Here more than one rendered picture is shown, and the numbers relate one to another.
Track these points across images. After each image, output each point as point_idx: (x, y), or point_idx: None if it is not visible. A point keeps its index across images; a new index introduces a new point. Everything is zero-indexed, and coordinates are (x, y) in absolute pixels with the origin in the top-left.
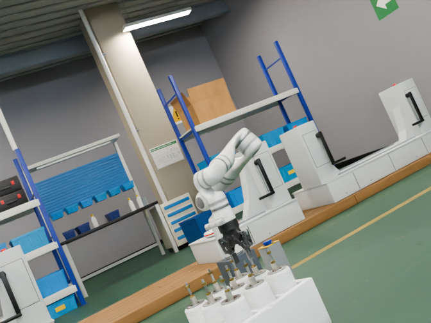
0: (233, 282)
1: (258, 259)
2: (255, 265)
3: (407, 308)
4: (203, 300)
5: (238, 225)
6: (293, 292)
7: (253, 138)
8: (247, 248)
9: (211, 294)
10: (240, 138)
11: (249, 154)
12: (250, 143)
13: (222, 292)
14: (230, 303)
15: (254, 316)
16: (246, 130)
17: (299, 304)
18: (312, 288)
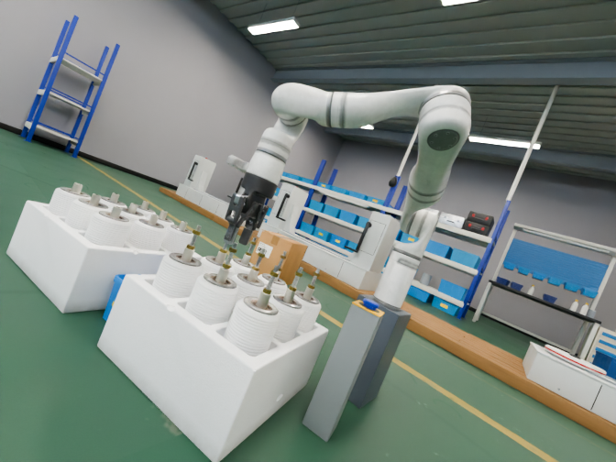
0: (250, 271)
1: (391, 332)
2: (291, 289)
3: None
4: (243, 265)
5: (255, 190)
6: (208, 340)
7: (445, 103)
8: (229, 224)
9: (222, 254)
10: (426, 98)
11: (420, 136)
12: (431, 110)
13: (261, 280)
14: (167, 255)
15: (148, 291)
16: (453, 88)
17: (200, 365)
18: (237, 382)
